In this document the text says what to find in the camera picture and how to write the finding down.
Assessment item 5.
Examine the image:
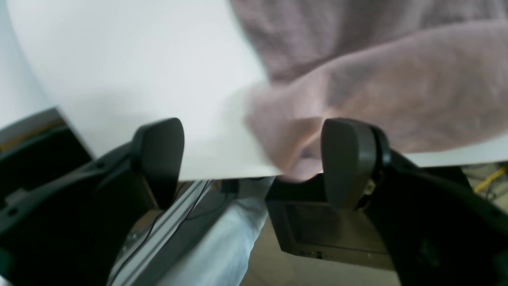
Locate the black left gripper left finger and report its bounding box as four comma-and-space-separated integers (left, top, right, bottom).
1, 118, 185, 286

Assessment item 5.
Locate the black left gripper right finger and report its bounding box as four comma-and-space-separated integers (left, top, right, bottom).
321, 118, 508, 286

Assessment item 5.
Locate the mauve t-shirt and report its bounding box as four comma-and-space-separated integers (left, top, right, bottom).
231, 0, 508, 181

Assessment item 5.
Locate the black monitor under table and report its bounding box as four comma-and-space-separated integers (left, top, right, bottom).
265, 174, 394, 271

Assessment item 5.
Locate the yellow cable on floor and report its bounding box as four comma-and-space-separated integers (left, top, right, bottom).
474, 166, 508, 193

